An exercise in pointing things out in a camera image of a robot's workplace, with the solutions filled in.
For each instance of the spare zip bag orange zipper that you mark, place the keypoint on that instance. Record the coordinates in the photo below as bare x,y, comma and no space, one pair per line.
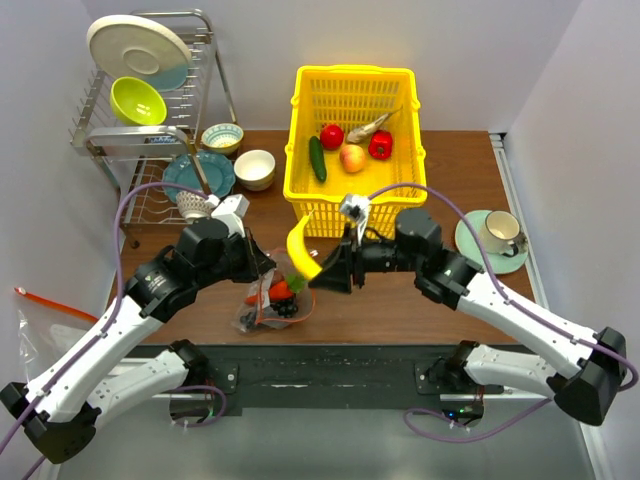
47,328

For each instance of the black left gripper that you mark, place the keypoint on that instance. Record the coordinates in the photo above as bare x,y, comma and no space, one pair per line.
256,260

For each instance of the teal patterned small bowl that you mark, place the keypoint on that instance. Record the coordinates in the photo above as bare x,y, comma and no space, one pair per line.
223,138

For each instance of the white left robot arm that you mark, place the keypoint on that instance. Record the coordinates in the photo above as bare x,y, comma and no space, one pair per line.
62,409

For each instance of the white bowl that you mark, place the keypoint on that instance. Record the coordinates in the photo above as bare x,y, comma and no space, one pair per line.
255,170

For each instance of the black grape bunch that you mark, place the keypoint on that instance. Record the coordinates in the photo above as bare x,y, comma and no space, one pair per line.
275,315

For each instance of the green cucumber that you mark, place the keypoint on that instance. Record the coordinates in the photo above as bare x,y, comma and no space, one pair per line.
317,160

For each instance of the yellow plastic basket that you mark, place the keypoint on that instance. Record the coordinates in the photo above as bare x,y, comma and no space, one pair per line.
351,96

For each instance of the red bell pepper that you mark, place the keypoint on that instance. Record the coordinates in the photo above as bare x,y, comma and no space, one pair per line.
381,145

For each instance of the mint green saucer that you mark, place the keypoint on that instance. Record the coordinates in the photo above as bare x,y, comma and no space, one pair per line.
466,245

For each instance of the yellow banana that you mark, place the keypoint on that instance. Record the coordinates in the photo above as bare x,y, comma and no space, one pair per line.
298,253

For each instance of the orange carrot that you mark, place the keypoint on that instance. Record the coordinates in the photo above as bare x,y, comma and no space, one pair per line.
284,289

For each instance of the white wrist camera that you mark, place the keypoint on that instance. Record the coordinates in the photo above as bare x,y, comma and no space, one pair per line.
231,212
357,208

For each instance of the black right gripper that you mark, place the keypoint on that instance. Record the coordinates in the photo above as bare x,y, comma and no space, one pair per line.
337,271

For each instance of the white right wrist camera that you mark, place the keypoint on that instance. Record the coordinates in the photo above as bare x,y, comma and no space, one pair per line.
357,208

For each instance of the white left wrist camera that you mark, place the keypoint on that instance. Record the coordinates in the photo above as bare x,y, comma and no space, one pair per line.
231,212

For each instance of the peach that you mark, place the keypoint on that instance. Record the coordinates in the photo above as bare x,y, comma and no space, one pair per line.
352,158

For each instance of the metal dish rack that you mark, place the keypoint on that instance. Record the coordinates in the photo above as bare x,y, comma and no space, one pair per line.
131,155

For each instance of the cream mug black handle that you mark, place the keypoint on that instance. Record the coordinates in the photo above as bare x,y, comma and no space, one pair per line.
501,233

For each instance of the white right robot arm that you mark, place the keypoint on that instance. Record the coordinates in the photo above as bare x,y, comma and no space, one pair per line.
580,369

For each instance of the grey patterned bowl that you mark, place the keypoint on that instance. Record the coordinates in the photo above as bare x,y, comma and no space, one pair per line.
192,207

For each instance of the red apple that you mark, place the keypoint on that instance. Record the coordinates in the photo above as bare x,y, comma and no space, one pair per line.
331,137

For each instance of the clear zip bag orange zipper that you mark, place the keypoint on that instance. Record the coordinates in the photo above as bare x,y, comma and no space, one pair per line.
284,267

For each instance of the lime green bowl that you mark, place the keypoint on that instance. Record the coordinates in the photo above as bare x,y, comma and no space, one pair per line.
134,102

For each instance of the large cream plate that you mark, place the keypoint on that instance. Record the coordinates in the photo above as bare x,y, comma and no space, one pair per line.
133,46

